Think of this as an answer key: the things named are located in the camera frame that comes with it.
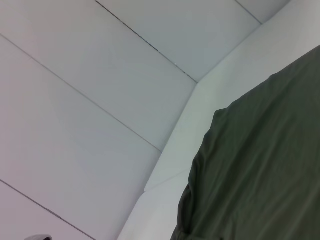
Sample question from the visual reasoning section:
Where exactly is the dark green FREE t-shirt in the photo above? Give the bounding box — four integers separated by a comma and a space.
169, 44, 320, 240

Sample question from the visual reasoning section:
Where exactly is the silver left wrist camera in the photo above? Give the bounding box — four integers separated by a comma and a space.
23, 233, 54, 240

